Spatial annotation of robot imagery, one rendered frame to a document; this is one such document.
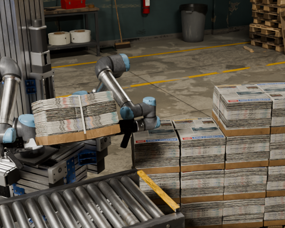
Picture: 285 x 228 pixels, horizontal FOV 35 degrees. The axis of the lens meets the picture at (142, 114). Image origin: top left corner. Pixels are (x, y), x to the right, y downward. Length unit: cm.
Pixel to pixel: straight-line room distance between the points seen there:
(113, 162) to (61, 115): 225
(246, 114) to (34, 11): 145
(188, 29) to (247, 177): 704
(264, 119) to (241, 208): 64
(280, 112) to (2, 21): 179
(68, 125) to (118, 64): 67
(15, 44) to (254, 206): 186
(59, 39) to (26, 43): 582
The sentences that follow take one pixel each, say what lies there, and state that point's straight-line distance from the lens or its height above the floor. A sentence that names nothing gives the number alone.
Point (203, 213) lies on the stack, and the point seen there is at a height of 28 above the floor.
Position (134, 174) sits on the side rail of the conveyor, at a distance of 255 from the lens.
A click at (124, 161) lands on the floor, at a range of 449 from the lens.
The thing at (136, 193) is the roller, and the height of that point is 79.
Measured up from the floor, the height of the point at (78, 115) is 119.
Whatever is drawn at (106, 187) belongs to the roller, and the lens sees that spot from 242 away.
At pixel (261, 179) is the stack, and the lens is 313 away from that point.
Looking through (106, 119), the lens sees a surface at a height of 114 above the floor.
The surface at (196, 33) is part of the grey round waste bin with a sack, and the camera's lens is 987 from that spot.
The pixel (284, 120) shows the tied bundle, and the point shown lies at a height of 92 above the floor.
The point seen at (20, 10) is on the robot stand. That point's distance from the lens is 283.
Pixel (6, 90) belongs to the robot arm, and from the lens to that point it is 243.
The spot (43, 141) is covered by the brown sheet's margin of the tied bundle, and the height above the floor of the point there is 106.
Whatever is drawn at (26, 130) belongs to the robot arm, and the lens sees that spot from 274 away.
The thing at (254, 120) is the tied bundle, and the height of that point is 93.
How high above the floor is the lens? 198
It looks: 20 degrees down
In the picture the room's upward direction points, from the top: 1 degrees counter-clockwise
